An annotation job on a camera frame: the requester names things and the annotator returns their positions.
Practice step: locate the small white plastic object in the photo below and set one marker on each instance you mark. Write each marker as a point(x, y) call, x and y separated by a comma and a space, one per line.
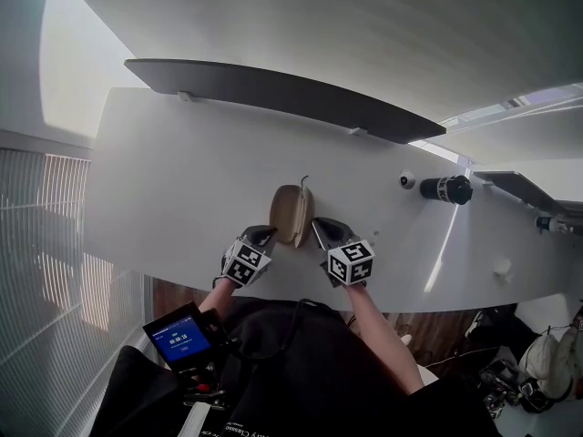
point(503, 269)

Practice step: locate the tan glasses case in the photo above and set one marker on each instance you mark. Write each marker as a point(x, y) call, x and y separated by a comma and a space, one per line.
point(287, 212)

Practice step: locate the white fabric bag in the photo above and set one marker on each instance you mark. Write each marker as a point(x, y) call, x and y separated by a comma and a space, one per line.
point(553, 362)

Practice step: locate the small dark bottle white cap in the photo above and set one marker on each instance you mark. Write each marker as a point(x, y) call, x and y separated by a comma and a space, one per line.
point(551, 224)

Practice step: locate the black cylindrical bottle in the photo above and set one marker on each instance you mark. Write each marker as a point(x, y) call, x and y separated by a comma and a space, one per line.
point(444, 189)

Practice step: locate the grey divider bracket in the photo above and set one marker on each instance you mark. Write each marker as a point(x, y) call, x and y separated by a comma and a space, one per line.
point(359, 131)
point(187, 96)

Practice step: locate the person's right forearm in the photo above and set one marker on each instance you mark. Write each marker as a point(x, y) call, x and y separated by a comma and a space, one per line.
point(382, 335)

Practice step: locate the person's black clothing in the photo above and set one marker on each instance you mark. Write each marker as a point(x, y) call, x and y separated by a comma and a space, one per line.
point(319, 380)

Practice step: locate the person's left forearm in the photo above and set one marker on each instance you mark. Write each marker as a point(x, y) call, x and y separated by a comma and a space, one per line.
point(218, 295)

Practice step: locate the black device with blue screen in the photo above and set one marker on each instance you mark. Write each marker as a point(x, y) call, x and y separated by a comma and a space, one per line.
point(182, 337)

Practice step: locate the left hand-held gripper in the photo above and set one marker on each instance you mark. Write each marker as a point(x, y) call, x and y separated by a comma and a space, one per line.
point(246, 257)

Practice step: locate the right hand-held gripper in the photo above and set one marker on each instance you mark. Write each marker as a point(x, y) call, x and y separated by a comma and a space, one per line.
point(350, 257)

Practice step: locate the small white dome camera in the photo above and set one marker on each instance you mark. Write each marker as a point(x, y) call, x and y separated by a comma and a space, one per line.
point(406, 179)

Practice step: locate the black and white shoe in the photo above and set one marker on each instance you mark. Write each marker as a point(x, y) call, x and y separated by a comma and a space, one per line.
point(473, 323)

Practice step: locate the striped frosted glass panel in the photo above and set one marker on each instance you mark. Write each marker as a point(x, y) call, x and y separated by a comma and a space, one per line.
point(50, 267)

